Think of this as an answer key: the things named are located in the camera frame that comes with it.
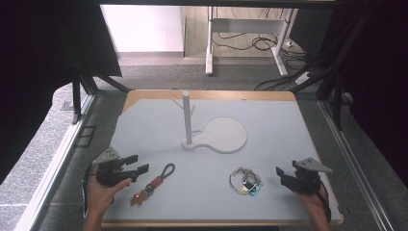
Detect person's right hand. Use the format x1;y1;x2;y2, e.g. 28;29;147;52
290;187;330;219

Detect person's left hand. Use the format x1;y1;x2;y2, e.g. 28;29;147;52
86;173;134;219

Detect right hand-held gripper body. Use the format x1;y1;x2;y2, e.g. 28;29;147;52
288;157;334;195

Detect black floor cables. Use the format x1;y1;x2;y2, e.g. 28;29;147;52
213;31;310;63

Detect white desk frame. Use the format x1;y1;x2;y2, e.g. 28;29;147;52
205;6;296;77

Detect pale grey table mat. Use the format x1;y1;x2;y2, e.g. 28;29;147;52
102;98;343;223

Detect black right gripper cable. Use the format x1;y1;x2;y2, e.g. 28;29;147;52
319;180;332;223

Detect black curtain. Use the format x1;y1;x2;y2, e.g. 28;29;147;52
320;0;408;189
0;0;123;186

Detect black metal stand struts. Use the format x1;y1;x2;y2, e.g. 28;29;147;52
254;6;379;131
70;61;133;126

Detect white key rack stand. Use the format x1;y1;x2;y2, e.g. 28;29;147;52
171;90;248;155

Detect metal ring of keys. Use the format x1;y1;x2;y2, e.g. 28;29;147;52
228;167;265;197

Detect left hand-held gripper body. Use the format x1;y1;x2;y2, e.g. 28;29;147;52
91;146;140;189

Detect white power strip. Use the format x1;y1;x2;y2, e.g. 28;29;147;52
294;70;314;86

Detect aluminium frame rail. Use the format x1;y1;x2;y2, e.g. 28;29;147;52
318;99;387;231
13;94;98;231

